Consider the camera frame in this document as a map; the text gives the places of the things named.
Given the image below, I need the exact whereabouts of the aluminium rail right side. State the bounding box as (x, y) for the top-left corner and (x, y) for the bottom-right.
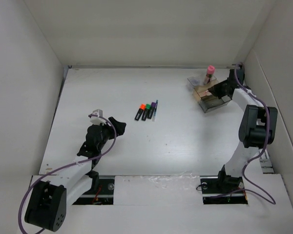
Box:
(233, 64), (275, 174)

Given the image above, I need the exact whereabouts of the clear tiered organizer container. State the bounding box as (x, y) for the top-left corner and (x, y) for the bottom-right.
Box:
(186, 70), (231, 113)

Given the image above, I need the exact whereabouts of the green capped highlighter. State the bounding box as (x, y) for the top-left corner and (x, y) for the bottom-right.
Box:
(142, 104), (151, 121)

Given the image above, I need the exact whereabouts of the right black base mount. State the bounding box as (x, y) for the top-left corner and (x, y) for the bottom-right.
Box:
(196, 177), (248, 205)

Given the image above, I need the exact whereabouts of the purple capped highlighter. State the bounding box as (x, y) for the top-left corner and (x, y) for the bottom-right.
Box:
(147, 102), (157, 119)

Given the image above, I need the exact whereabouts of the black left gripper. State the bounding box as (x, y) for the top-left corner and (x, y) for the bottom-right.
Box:
(95, 117), (125, 150)

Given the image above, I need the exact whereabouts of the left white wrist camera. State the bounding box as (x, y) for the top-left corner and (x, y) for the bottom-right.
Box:
(88, 109), (105, 125)

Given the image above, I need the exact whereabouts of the clear jar of clips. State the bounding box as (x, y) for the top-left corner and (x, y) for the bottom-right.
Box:
(188, 77), (201, 86)

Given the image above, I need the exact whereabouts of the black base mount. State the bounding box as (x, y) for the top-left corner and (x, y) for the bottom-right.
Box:
(73, 178), (115, 205)
(196, 177), (248, 205)

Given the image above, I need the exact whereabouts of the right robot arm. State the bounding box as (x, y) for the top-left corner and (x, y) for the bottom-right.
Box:
(209, 64), (278, 192)

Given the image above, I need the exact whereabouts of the orange capped highlighter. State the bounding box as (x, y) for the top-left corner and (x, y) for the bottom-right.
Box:
(134, 104), (146, 121)

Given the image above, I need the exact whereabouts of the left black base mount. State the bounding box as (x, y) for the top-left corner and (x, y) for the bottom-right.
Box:
(73, 178), (115, 205)

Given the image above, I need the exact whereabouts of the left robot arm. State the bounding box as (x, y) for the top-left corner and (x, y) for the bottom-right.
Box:
(18, 113), (126, 233)

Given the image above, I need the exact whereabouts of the pink capped glue stick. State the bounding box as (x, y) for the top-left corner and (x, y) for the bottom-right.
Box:
(204, 65), (215, 85)

